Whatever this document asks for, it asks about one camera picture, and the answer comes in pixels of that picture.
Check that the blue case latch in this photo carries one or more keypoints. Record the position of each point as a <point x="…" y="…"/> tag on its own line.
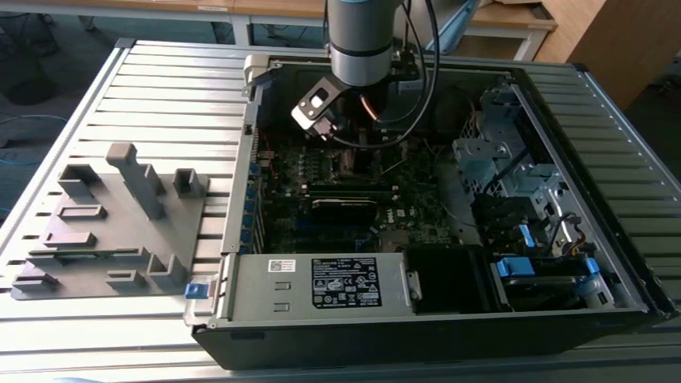
<point x="196" y="291"/>

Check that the dark office chair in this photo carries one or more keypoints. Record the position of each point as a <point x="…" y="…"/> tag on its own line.
<point x="26" y="80"/>

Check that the silver power supply unit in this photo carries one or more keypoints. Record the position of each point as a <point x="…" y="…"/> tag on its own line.
<point x="254" y="287"/>

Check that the black disk drive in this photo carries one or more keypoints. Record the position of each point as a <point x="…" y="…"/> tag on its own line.
<point x="537" y="293"/>

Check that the silver drive cage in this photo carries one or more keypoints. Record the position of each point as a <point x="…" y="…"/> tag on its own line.
<point x="473" y="153"/>

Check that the wooden cabinet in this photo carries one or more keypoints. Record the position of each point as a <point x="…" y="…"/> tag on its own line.
<point x="628" y="40"/>

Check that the narrow blue carrier clip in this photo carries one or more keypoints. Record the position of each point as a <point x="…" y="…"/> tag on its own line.
<point x="592" y="266"/>
<point x="525" y="235"/>

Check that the wooden desk white frame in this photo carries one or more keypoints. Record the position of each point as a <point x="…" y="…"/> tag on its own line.
<point x="133" y="5"/>
<point x="510" y="18"/>

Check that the black RAM slot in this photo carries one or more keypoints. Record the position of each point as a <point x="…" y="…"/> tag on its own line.
<point x="348" y="182"/>
<point x="348" y="191"/>
<point x="348" y="187"/>

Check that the grey parts rack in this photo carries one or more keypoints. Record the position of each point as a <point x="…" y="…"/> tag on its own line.
<point x="133" y="239"/>

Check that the green motherboard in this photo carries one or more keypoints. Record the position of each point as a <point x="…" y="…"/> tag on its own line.
<point x="425" y="199"/>

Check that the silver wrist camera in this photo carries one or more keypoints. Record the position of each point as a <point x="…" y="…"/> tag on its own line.
<point x="313" y="103"/>

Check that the black PC case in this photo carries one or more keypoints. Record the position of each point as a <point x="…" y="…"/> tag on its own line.
<point x="372" y="347"/>

